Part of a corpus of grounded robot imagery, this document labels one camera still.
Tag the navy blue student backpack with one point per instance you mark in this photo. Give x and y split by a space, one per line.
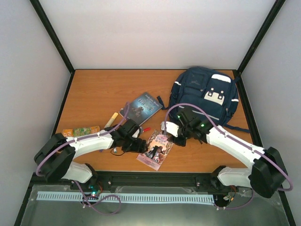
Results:
212 91

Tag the orange green picture book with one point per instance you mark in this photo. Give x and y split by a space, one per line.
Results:
80 131

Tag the Taming of the Shrew book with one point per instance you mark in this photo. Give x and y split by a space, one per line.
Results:
157 148

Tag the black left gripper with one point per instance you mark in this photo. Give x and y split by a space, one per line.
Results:
139 148

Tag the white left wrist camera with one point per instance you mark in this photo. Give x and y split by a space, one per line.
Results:
137 133

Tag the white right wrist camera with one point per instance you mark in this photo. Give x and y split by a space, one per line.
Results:
170 128

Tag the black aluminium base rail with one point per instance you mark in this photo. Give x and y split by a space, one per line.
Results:
201 182

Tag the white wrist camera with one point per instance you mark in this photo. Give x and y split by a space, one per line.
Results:
170 128
137 133

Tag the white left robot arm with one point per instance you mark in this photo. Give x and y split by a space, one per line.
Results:
55 160

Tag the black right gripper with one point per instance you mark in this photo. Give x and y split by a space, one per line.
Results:
183 142

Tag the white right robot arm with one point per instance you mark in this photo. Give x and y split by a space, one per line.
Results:
264 170

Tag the dark blue Wuthering Heights book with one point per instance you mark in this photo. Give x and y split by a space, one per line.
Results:
143 107

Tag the light blue slotted cable duct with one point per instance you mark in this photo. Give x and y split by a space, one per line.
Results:
128 198

